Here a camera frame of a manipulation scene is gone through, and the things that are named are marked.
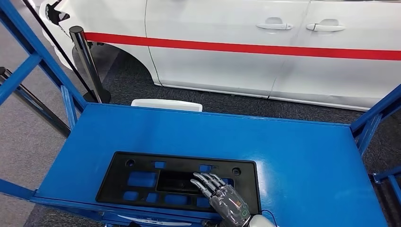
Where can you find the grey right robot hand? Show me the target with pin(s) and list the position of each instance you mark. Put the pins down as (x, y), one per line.
(228, 203)

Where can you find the black plastic plate bracket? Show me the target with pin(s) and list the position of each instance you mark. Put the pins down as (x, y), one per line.
(116, 188)

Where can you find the blue metal shelf rack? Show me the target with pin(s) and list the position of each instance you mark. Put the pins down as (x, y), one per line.
(297, 163)

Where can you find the white car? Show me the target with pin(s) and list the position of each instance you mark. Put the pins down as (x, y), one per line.
(219, 69)

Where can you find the red barrier belt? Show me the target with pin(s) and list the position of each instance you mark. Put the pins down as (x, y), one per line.
(250, 47)

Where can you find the thin black rod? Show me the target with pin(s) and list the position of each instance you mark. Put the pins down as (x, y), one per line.
(57, 47)

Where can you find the chrome stanchion post dark base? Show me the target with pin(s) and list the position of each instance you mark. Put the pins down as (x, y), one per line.
(87, 65)

